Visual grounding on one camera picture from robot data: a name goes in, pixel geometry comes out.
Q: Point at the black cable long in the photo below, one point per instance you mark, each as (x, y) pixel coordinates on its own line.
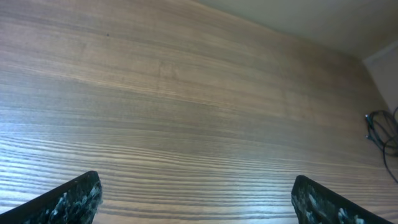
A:
(382, 131)

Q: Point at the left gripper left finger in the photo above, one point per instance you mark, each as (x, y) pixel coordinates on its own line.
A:
(75, 201)

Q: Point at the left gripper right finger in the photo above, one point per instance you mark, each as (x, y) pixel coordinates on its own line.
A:
(313, 203)

